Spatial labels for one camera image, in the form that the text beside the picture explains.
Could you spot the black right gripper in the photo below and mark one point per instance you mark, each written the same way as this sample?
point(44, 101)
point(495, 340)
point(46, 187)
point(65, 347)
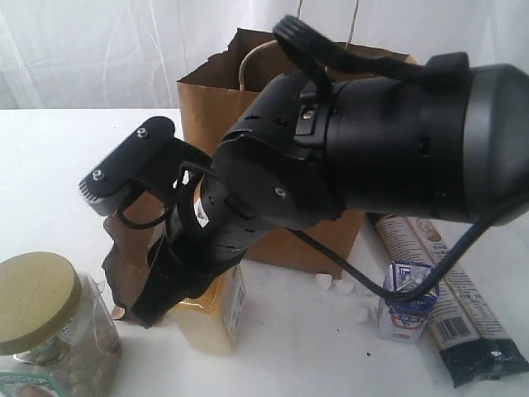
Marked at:
point(208, 233)

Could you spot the brown coffee pouch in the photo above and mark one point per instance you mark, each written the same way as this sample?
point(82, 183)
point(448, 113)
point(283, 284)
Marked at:
point(126, 266)

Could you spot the yellow millet bottle white cap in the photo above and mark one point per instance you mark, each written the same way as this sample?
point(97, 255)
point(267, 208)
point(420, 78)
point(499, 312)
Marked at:
point(210, 322)

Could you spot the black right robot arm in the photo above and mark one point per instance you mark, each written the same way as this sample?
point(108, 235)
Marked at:
point(442, 140)

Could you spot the brown paper bag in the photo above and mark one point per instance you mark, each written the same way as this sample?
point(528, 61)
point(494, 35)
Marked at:
point(213, 97)

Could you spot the nut jar gold lid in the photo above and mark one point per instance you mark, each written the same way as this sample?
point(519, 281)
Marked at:
point(57, 336)

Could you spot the milk carton blue white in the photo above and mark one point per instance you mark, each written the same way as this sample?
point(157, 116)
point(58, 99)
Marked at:
point(405, 321)

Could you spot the white curtain backdrop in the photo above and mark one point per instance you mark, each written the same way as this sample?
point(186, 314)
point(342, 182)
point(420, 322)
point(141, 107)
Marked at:
point(130, 54)

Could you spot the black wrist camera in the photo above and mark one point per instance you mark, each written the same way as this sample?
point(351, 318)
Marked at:
point(149, 159)

